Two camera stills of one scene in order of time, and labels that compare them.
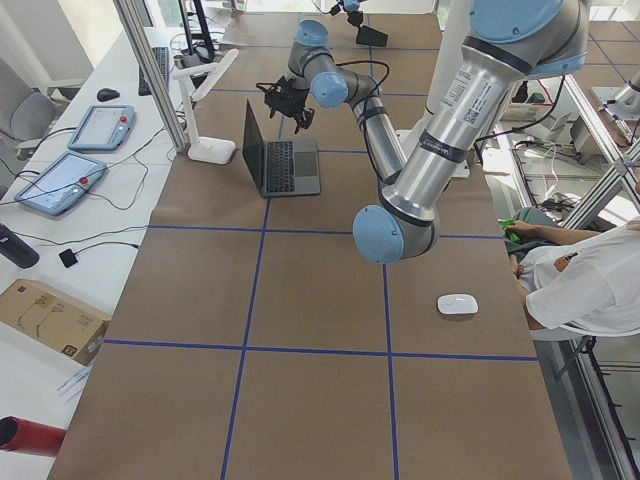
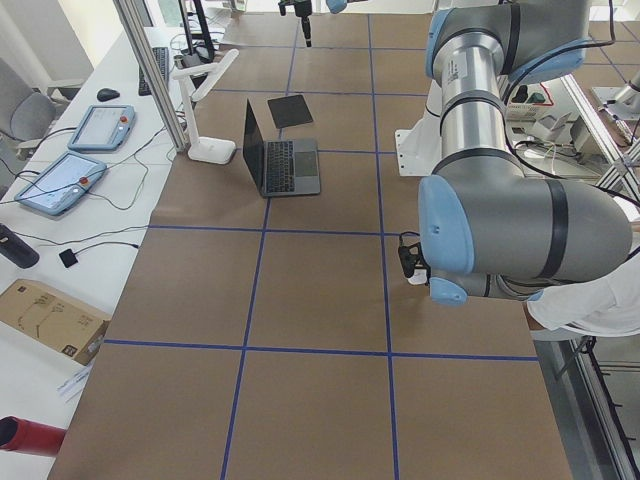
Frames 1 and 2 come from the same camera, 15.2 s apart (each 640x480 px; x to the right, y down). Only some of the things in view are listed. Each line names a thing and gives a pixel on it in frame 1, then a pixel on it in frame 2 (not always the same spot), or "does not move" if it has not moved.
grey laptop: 280,168 does not move
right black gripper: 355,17 -> 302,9
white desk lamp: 210,150 does not move
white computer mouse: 457,304 -> 419,278
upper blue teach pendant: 103,128 does not move
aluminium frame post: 143,46 does not move
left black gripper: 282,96 -> 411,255
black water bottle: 16,249 does not move
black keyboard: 161,56 does not move
